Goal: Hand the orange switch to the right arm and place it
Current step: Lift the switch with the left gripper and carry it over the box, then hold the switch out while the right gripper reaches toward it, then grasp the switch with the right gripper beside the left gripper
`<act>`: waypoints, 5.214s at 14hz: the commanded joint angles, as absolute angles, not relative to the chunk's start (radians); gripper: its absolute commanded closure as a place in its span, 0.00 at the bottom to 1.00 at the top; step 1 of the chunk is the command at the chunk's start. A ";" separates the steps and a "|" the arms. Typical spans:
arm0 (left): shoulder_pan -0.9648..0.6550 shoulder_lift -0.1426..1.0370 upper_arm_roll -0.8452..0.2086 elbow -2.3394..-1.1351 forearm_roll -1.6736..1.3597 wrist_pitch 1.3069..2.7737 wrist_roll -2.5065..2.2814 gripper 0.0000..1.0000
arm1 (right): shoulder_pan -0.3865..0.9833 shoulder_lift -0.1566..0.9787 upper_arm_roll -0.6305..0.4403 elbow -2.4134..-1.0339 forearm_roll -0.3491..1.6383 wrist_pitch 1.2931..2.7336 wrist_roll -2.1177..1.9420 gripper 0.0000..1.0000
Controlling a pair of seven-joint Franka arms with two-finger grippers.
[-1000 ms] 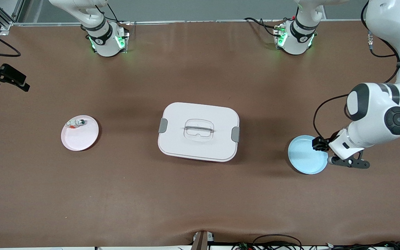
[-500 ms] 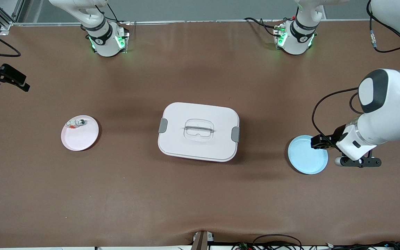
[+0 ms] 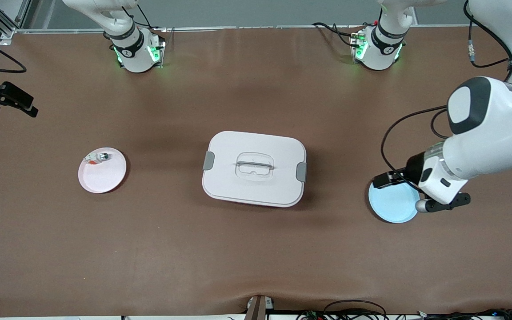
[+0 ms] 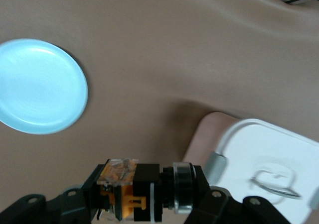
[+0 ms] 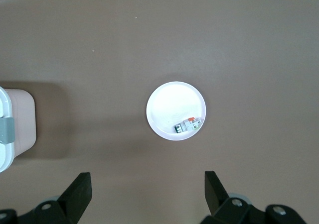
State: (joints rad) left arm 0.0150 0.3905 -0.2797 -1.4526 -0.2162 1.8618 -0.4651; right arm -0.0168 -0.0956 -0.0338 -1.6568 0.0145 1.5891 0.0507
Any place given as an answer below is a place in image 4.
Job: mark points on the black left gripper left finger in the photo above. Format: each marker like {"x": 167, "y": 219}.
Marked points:
{"x": 74, "y": 204}

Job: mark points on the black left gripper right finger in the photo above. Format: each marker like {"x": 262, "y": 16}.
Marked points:
{"x": 211, "y": 206}

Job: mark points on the orange push button switch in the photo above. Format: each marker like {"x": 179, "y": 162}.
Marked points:
{"x": 144, "y": 181}

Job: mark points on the white lidded box grey clips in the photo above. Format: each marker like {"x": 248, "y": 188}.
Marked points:
{"x": 261, "y": 146}

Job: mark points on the light blue round plate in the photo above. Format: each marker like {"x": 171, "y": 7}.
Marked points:
{"x": 40, "y": 87}

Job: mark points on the brown table mat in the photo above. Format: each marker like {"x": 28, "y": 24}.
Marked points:
{"x": 149, "y": 59}

